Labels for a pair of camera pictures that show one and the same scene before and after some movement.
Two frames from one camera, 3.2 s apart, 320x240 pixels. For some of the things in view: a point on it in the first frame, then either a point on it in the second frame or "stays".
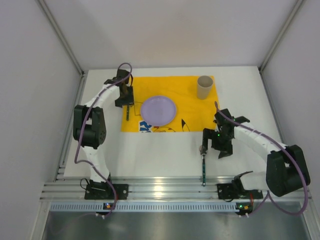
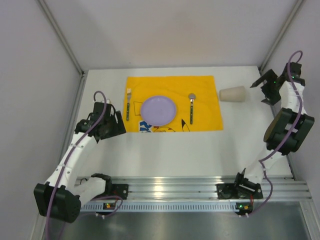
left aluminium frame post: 66,46 stays
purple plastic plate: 158,111 stays
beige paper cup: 204,83 -> 237,94
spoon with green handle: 204,170 -> 191,97
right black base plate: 234,191 stays
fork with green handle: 127,114 stays
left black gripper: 125,100 -> 117,125
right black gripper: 207,137 -> 267,87
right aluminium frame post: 261,69 stays
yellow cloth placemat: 193,114 stays
